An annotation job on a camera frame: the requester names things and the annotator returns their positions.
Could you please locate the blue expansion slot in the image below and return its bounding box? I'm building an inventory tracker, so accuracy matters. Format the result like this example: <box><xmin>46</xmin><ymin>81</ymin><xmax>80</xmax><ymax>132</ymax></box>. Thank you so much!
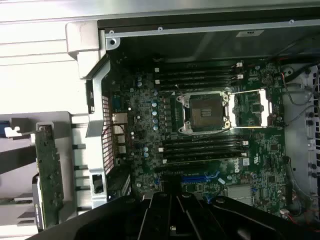
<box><xmin>181</xmin><ymin>174</ymin><xmax>223</xmax><ymax>186</ymax></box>

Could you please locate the grey thin wire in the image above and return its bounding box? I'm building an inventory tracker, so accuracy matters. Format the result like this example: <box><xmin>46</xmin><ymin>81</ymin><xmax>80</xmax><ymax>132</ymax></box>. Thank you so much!
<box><xmin>283</xmin><ymin>81</ymin><xmax>320</xmax><ymax>126</ymax></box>

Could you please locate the hard disk drive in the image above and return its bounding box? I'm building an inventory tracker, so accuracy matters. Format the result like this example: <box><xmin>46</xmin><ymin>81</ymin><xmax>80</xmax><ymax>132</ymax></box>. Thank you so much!
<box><xmin>0</xmin><ymin>121</ymin><xmax>13</xmax><ymax>138</ymax></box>

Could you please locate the open black PC case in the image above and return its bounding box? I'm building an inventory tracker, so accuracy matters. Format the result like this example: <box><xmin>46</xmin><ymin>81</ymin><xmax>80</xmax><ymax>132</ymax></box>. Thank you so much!
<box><xmin>65</xmin><ymin>9</ymin><xmax>320</xmax><ymax>240</ymax></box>

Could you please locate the green motherboard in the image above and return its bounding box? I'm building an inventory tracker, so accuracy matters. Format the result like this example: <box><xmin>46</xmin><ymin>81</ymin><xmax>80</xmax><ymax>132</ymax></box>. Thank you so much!
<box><xmin>109</xmin><ymin>59</ymin><xmax>288</xmax><ymax>218</ymax></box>

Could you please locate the grey parts rack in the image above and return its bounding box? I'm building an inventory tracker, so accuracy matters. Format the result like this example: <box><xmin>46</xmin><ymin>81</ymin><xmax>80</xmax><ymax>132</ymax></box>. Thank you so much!
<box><xmin>0</xmin><ymin>111</ymin><xmax>76</xmax><ymax>240</ymax></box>

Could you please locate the silver chipset heat sink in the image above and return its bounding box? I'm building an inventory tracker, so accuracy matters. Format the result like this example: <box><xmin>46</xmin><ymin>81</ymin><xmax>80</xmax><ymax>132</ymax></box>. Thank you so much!
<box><xmin>226</xmin><ymin>184</ymin><xmax>255</xmax><ymax>205</ymax></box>

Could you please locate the CPU socket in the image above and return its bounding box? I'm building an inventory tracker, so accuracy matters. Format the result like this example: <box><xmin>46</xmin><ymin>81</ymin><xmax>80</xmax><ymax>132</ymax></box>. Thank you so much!
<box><xmin>176</xmin><ymin>89</ymin><xmax>232</xmax><ymax>136</ymax></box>

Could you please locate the red black twisted wire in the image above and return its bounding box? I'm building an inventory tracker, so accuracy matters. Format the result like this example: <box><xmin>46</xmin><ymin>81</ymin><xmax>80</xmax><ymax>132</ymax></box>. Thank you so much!
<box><xmin>101</xmin><ymin>122</ymin><xmax>135</xmax><ymax>146</ymax></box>

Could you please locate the silver socket cover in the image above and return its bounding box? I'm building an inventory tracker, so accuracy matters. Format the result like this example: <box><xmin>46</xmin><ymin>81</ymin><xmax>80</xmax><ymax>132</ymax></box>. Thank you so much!
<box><xmin>229</xmin><ymin>88</ymin><xmax>274</xmax><ymax>129</ymax></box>

